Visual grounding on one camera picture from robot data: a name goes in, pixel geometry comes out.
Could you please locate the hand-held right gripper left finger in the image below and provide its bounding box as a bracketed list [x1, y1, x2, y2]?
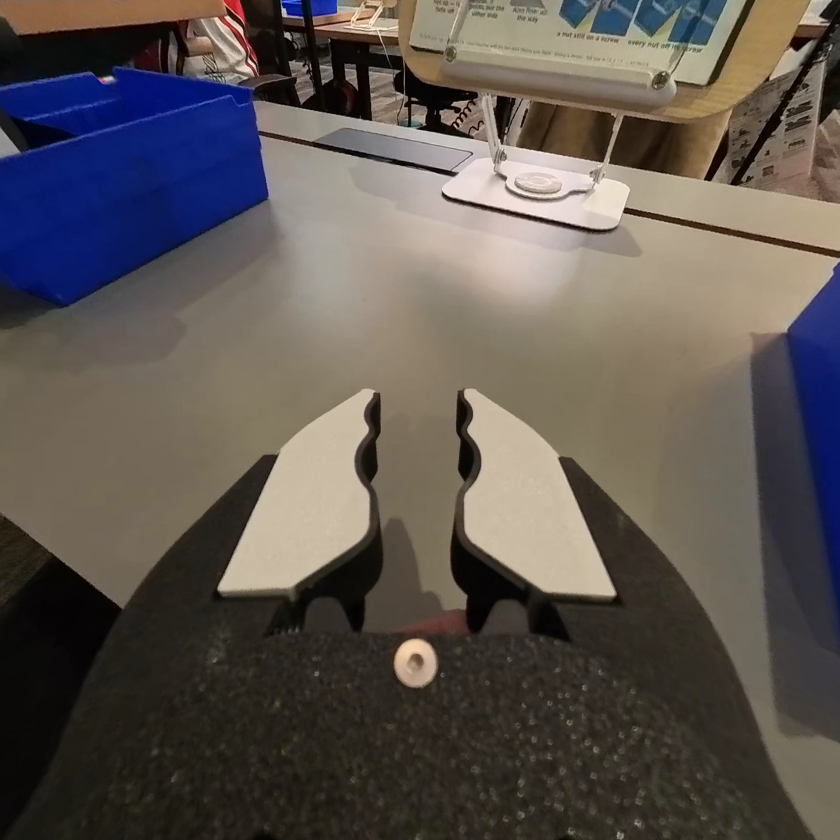
[217, 389, 383, 634]

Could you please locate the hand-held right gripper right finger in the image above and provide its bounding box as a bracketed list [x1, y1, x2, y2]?
[451, 388, 618, 634]

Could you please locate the blue plastic divided bin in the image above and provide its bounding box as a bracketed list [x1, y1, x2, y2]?
[0, 66, 270, 308]

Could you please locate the blue plastic shelf bin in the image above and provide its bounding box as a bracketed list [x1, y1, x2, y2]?
[786, 262, 840, 729]

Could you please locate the white metal display stand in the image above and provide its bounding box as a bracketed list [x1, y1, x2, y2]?
[436, 0, 686, 233]

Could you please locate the dark table inset panel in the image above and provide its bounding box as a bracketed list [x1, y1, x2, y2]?
[313, 127, 475, 175]

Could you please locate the black backpack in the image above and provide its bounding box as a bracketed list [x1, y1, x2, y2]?
[302, 77, 361, 120]

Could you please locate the black office chair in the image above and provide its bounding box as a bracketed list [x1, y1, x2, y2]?
[392, 69, 481, 137]
[239, 73, 300, 107]

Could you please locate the printed leaflet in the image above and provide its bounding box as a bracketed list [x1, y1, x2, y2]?
[712, 62, 825, 189]

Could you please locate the instruction sheet on stand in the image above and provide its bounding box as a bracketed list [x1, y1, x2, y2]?
[397, 0, 812, 123]

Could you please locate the printed instruction sheet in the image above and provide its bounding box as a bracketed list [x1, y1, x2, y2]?
[410, 0, 749, 86]

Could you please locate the wooden office desk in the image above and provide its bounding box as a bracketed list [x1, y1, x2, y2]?
[282, 8, 409, 122]
[0, 0, 225, 36]

